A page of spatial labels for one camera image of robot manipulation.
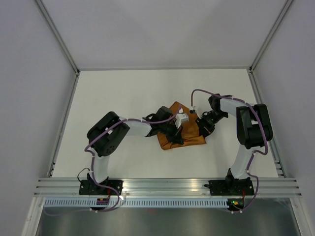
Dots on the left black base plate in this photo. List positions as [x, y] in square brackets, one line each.
[89, 188]

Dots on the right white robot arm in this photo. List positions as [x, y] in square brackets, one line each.
[254, 131]

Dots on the white slotted cable duct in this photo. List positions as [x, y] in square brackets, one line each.
[138, 202]

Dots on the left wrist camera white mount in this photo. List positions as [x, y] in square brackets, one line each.
[181, 118]

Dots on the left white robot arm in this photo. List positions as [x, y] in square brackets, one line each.
[106, 135]

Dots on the left aluminium frame post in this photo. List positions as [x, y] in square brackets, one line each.
[56, 34]

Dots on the aluminium mounting rail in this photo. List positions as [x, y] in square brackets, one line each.
[167, 187]

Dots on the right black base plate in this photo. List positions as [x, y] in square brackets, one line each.
[237, 188]

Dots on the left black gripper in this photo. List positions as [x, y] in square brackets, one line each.
[175, 137]

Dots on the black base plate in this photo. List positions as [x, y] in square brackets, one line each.
[237, 188]
[89, 188]

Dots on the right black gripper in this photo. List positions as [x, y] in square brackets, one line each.
[204, 130]

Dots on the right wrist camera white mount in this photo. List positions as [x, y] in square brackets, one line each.
[194, 110]

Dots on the aluminium frame post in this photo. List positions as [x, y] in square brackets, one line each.
[56, 34]
[277, 23]

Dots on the orange cloth napkin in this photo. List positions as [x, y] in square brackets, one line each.
[190, 132]

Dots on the right aluminium frame post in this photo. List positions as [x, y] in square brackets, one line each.
[277, 23]

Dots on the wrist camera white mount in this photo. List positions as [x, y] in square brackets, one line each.
[181, 118]
[194, 110]

